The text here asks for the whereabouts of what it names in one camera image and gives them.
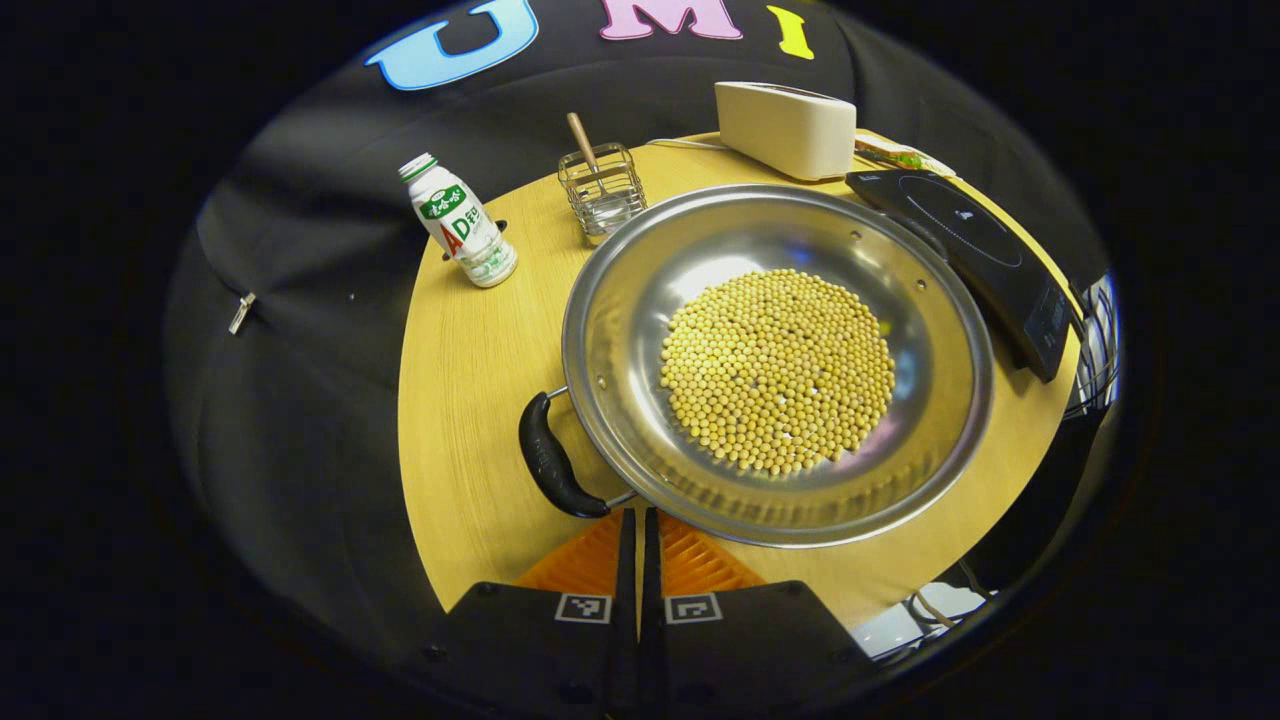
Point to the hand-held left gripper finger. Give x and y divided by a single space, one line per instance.
650 570
627 560

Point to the pile of soybeans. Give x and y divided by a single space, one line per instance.
780 370

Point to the black induction cooktop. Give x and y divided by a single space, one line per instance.
970 240

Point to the black backdrop cloth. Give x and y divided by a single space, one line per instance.
320 400

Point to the white green-capped drink bottle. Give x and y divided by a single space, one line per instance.
455 220

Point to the silver metal clip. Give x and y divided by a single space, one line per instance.
242 313

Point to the white toaster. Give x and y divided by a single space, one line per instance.
790 130

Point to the sandwich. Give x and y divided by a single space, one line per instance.
895 157

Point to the white plate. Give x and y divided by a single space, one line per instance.
935 166

